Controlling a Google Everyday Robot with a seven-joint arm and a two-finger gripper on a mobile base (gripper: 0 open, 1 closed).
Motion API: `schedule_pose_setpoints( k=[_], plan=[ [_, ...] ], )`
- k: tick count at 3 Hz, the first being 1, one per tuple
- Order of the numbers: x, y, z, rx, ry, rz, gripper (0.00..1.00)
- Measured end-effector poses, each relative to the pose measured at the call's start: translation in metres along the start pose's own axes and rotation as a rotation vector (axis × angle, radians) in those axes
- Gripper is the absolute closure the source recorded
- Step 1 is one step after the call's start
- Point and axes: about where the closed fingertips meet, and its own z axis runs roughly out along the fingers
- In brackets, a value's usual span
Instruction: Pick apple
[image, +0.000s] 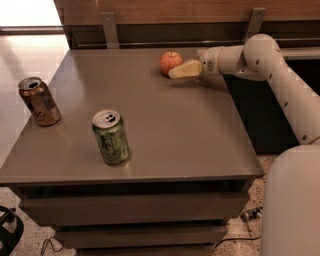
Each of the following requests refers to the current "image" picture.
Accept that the black chair base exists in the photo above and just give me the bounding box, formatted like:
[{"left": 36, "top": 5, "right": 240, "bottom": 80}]
[{"left": 0, "top": 206, "right": 24, "bottom": 256}]

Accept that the grey drawer cabinet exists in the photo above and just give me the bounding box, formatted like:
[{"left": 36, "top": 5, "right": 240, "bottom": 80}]
[{"left": 1, "top": 49, "right": 263, "bottom": 256}]

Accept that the white power strip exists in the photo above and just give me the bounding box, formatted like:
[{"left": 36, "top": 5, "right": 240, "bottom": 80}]
[{"left": 240, "top": 207, "right": 262, "bottom": 222}]

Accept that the red apple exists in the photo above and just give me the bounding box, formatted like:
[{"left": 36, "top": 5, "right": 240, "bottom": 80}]
[{"left": 160, "top": 51, "right": 183, "bottom": 75}]

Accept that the wooden wall shelf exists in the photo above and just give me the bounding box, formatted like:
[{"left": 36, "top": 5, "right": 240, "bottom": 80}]
[{"left": 53, "top": 0, "right": 320, "bottom": 49}]

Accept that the black power cable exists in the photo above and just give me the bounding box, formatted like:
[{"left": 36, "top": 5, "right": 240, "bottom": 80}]
[{"left": 214, "top": 229, "right": 262, "bottom": 249}]

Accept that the left metal bracket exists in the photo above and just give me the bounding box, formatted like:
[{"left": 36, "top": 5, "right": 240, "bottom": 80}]
[{"left": 101, "top": 12, "right": 120, "bottom": 49}]

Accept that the brown soda can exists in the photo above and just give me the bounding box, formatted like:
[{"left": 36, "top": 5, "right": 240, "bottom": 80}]
[{"left": 18, "top": 77, "right": 61, "bottom": 127}]

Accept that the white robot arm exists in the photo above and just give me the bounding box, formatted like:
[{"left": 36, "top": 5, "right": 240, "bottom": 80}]
[{"left": 169, "top": 34, "right": 320, "bottom": 256}]

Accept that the green soda can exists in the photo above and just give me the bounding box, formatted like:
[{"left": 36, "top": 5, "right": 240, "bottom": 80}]
[{"left": 92, "top": 109, "right": 129, "bottom": 165}]

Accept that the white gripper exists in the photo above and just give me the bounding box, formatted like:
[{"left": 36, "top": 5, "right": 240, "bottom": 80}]
[{"left": 168, "top": 47, "right": 222, "bottom": 79}]

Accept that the right metal bracket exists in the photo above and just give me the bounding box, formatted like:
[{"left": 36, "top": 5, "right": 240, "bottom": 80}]
[{"left": 244, "top": 7, "right": 266, "bottom": 41}]

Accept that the metal bracket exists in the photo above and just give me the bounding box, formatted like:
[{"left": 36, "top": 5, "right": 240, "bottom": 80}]
[
  {"left": 244, "top": 7, "right": 266, "bottom": 41},
  {"left": 101, "top": 12, "right": 120, "bottom": 49}
]

